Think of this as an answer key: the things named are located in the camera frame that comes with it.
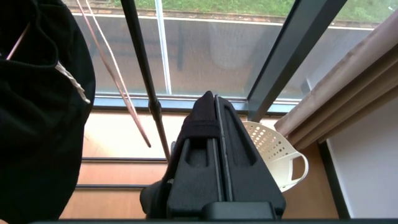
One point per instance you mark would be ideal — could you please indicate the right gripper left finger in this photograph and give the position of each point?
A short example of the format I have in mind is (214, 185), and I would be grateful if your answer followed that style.
(199, 180)

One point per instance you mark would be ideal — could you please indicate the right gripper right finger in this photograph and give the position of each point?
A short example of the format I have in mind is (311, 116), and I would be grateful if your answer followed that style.
(248, 180)

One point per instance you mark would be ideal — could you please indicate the thin black shorts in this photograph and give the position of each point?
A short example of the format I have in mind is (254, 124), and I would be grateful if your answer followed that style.
(202, 118)

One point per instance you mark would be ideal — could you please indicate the pink clothes hanger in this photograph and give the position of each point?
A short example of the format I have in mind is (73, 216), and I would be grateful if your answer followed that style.
(115, 77)
(17, 43)

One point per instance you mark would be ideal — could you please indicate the white laundry basket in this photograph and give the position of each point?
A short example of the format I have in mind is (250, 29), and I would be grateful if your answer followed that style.
(280, 155)

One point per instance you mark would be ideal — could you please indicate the black clothes rack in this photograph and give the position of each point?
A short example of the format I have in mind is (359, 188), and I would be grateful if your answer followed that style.
(146, 71)

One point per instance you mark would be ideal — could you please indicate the window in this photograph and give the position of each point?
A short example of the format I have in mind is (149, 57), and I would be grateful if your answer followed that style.
(280, 56)

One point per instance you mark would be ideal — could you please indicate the beige curtain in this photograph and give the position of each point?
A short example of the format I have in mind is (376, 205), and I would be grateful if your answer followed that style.
(348, 90)

